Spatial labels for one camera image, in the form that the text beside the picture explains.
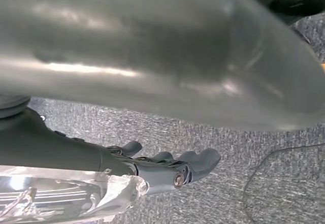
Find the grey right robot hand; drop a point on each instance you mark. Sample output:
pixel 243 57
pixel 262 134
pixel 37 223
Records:
pixel 152 47

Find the clear crinkled plastic film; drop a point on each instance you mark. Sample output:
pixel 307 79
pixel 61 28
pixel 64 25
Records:
pixel 63 195

